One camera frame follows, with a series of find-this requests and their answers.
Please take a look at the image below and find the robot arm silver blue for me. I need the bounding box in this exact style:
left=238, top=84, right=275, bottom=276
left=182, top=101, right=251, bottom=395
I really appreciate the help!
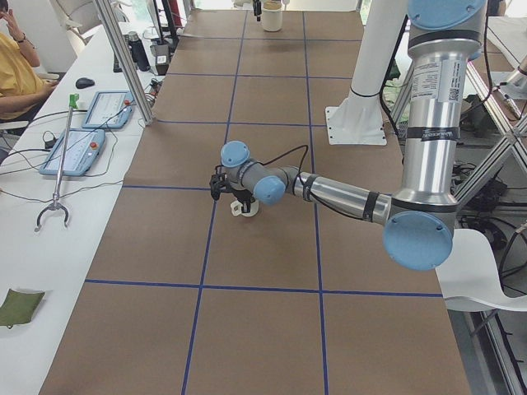
left=210, top=1, right=487, bottom=271

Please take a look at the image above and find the near blue teach pendant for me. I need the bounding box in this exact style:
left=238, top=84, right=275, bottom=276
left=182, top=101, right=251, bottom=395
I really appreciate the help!
left=39, top=128, right=105, bottom=177

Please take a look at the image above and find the white mug with HOME print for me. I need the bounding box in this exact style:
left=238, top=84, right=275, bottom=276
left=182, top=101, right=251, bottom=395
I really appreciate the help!
left=231, top=197, right=259, bottom=217

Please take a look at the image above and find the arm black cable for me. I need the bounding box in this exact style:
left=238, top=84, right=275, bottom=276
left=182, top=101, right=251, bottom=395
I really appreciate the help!
left=263, top=143, right=310, bottom=190

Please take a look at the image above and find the dark water bottle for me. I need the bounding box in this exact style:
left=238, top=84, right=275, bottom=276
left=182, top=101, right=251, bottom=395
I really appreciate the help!
left=127, top=30, right=151, bottom=72

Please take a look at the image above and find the metal reacher grabber tool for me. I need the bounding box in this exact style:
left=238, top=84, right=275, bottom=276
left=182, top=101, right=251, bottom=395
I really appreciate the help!
left=35, top=93, right=79, bottom=232

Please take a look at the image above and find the green cloth pouch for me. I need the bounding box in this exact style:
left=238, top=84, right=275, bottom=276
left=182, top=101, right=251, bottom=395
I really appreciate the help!
left=1, top=289, right=45, bottom=328

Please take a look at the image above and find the aluminium frame rack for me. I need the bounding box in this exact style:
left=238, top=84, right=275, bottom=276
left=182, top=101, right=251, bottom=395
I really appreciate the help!
left=444, top=16, right=527, bottom=395

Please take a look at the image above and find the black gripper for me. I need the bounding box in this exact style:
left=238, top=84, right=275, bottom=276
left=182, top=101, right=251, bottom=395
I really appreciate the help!
left=232, top=188, right=254, bottom=212

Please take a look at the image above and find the cream trash bin with lid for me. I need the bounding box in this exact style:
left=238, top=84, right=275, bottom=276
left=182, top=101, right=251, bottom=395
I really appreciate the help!
left=261, top=1, right=282, bottom=32

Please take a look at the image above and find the aluminium frame post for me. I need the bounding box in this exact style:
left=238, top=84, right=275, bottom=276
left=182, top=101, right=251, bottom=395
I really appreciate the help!
left=93, top=0, right=153, bottom=125

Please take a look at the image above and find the person in yellow shirt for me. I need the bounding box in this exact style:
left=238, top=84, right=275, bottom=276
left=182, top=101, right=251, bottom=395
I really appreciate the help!
left=1, top=1, right=58, bottom=122

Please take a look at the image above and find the blue teach pendant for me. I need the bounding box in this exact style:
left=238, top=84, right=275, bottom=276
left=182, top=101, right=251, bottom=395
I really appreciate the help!
left=39, top=128, right=105, bottom=177
left=82, top=91, right=134, bottom=129

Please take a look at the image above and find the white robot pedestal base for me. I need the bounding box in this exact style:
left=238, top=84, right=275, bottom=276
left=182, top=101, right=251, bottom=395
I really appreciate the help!
left=325, top=0, right=408, bottom=146

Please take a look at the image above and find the black computer mouse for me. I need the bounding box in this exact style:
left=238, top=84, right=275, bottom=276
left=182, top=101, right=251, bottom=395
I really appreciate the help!
left=75, top=77, right=95, bottom=89

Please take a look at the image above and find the far blue teach pendant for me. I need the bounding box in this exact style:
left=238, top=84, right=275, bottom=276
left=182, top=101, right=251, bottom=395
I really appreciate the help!
left=82, top=91, right=134, bottom=129

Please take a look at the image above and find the white chair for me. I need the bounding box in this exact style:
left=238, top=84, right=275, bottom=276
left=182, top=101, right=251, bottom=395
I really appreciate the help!
left=436, top=229, right=526, bottom=312

